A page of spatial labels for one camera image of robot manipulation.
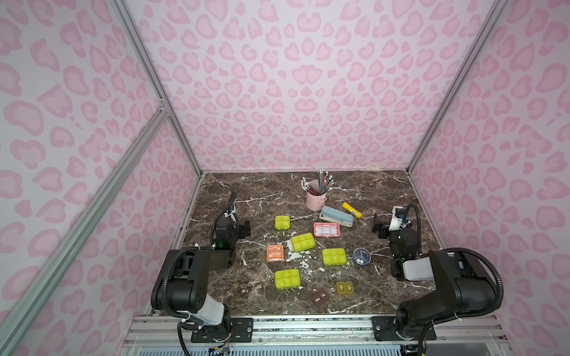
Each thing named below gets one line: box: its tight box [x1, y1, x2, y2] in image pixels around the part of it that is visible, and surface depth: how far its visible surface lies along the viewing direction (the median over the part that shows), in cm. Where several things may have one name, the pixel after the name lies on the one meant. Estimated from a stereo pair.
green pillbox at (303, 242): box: [290, 232, 316, 253], surface depth 95 cm
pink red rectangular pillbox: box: [313, 221, 341, 238], surface depth 99 cm
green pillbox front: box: [274, 268, 301, 290], surface depth 85 cm
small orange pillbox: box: [266, 244, 285, 262], surface depth 92 cm
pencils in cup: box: [301, 169, 335, 196], surface depth 100 cm
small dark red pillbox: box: [313, 287, 331, 308], surface depth 80 cm
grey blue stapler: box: [319, 205, 355, 228], surface depth 100 cm
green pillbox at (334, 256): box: [322, 247, 348, 267], surface depth 90 cm
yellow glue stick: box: [342, 202, 363, 219], surface depth 105 cm
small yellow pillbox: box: [336, 281, 355, 295], surface depth 82 cm
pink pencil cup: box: [305, 179, 328, 213], surface depth 101 cm
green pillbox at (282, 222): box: [274, 215, 291, 230], surface depth 101 cm
